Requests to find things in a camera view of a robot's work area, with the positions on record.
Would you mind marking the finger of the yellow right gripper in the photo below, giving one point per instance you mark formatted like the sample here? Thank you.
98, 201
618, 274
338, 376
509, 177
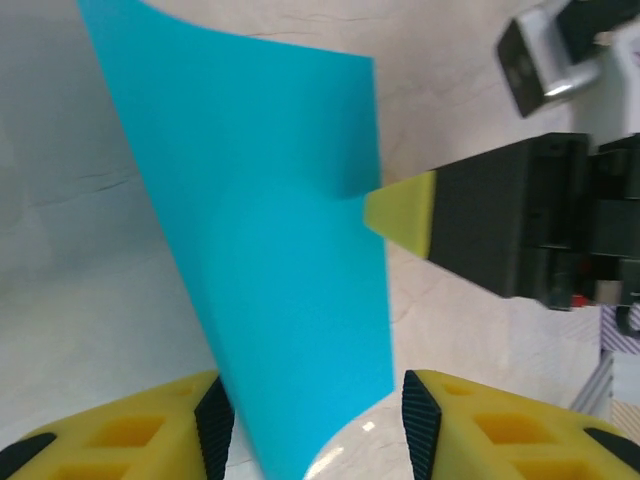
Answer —
475, 215

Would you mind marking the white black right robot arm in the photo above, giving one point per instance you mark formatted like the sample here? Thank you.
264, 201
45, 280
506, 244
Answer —
625, 90

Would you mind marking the blue square paper sheet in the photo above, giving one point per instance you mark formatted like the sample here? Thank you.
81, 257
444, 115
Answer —
260, 200

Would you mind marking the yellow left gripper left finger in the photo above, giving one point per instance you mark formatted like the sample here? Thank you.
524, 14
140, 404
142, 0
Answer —
165, 400

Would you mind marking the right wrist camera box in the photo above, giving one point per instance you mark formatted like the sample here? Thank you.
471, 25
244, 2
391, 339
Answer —
545, 55

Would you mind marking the aluminium floor frame rail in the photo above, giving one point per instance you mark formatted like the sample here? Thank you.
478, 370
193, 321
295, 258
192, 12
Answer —
595, 385

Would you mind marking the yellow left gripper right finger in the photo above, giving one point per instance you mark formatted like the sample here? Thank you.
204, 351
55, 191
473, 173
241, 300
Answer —
465, 405

